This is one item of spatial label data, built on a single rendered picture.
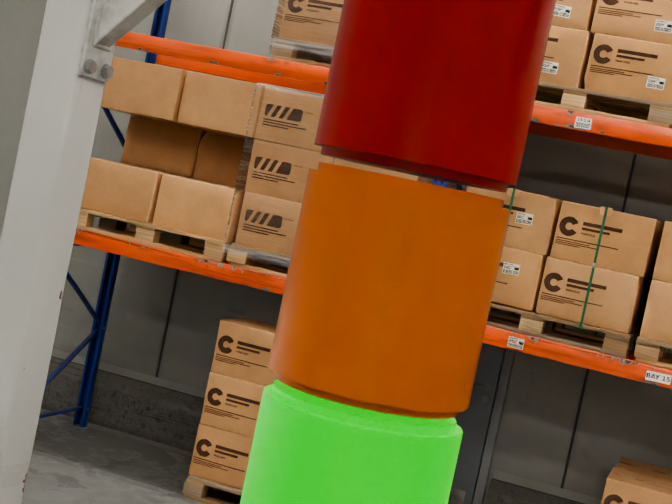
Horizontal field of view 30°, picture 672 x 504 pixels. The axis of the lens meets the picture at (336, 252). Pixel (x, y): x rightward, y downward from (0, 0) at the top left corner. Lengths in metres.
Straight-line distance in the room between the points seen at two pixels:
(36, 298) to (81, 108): 0.43
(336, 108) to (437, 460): 0.09
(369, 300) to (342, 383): 0.02
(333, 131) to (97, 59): 2.58
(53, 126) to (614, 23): 5.53
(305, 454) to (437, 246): 0.06
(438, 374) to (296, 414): 0.03
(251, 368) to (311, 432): 8.13
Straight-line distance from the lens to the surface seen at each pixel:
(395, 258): 0.28
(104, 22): 2.84
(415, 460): 0.29
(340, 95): 0.29
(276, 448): 0.30
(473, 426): 9.28
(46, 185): 2.84
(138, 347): 10.24
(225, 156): 9.00
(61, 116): 2.83
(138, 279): 10.22
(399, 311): 0.28
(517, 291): 7.91
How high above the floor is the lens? 2.26
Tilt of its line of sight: 3 degrees down
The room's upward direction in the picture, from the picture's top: 12 degrees clockwise
